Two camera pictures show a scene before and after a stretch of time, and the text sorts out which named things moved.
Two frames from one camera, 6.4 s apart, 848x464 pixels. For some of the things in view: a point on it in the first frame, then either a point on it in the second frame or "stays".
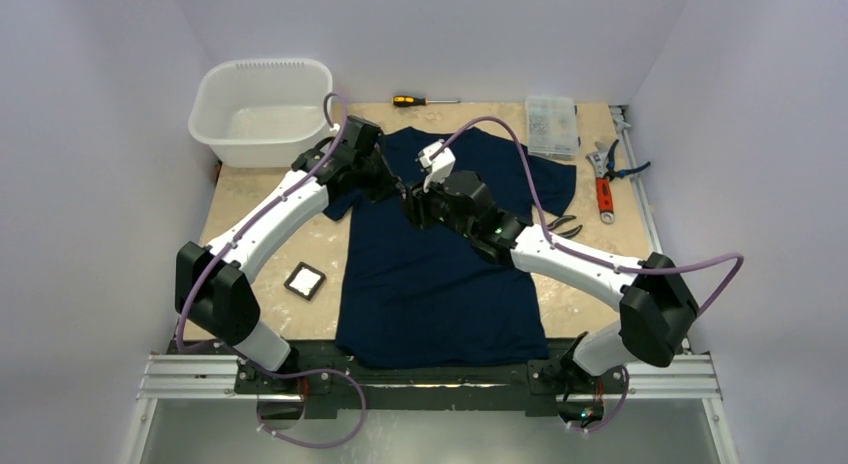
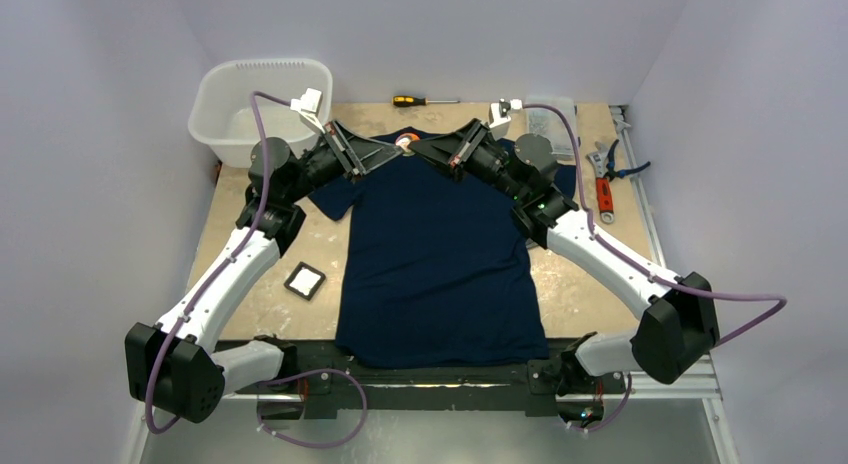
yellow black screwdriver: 413,101 stays
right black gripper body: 419,208 -> 465,148
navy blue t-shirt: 413,299 stays
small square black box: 305,280 stays
